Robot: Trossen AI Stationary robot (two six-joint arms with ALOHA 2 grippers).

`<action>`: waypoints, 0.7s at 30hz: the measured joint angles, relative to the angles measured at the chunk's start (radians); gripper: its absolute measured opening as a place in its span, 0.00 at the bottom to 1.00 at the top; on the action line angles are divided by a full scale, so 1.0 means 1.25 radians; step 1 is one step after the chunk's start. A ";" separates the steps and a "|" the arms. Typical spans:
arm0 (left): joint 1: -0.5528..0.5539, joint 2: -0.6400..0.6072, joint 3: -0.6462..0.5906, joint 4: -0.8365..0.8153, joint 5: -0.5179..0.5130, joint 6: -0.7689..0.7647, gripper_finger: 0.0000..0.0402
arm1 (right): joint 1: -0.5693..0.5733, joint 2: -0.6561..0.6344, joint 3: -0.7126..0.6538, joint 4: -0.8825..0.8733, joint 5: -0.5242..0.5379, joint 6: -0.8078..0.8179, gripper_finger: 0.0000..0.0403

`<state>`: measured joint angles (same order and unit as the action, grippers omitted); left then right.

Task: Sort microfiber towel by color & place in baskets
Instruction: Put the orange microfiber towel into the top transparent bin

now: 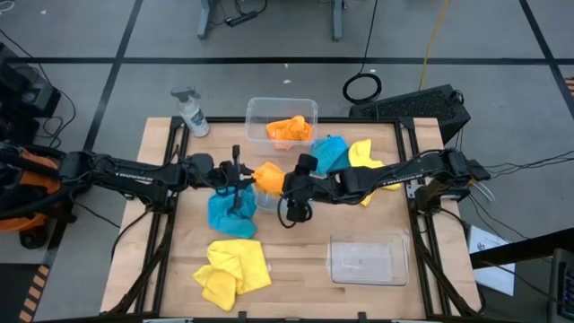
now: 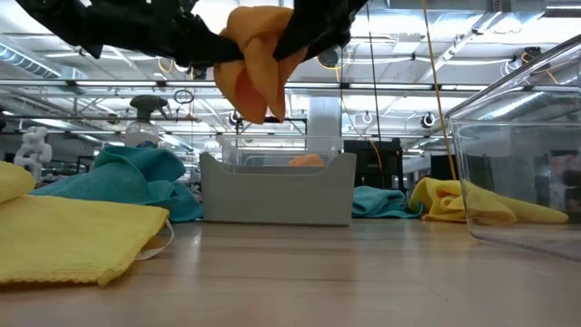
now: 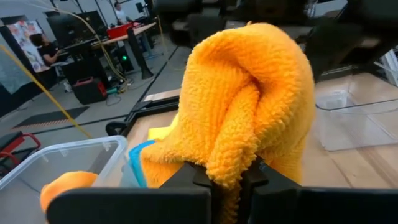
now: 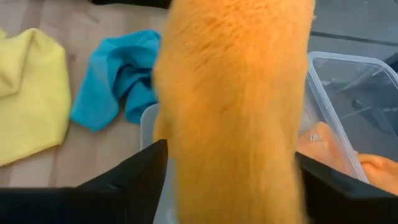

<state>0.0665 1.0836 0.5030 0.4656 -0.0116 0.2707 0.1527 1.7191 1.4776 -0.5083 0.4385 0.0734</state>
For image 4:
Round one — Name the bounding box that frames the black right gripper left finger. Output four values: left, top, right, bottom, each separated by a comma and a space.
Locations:
0, 139, 169, 224

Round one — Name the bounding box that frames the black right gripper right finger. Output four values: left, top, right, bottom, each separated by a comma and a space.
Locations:
294, 151, 398, 224

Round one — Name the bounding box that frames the orange microfiber towel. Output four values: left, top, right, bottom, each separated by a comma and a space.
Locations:
151, 0, 317, 224
297, 121, 398, 196

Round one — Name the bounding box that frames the blue microfiber towel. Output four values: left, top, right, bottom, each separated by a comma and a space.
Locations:
70, 29, 162, 133

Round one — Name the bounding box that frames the yellow microfiber towel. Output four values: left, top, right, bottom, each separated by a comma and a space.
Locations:
0, 27, 73, 167

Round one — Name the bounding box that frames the clear plastic bin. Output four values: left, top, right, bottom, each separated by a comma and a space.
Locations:
298, 51, 398, 184

